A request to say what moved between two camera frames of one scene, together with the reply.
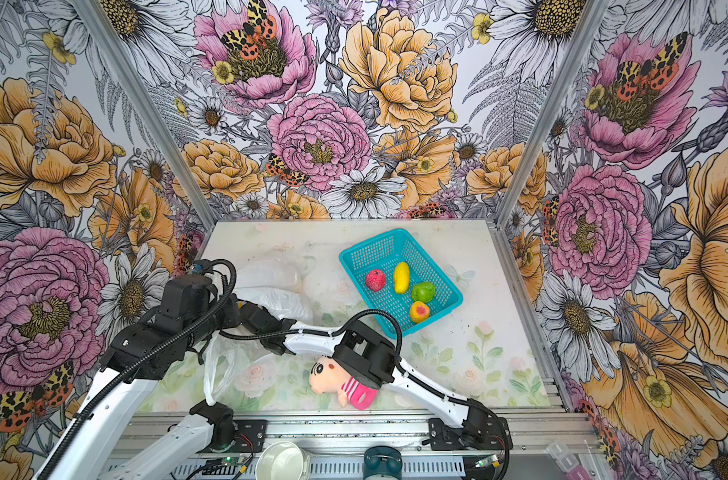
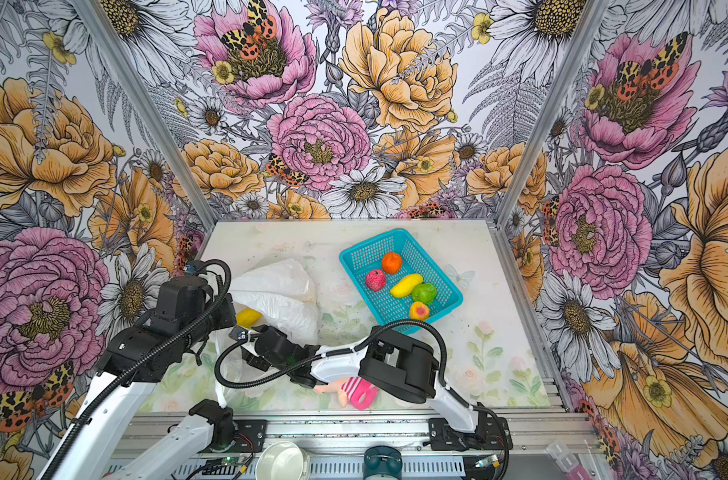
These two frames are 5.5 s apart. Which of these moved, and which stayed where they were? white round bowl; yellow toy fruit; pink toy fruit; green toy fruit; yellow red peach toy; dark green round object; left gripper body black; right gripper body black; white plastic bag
Moved: white plastic bag; yellow toy fruit; right gripper body black
Stayed: pink toy fruit; white round bowl; dark green round object; left gripper body black; green toy fruit; yellow red peach toy
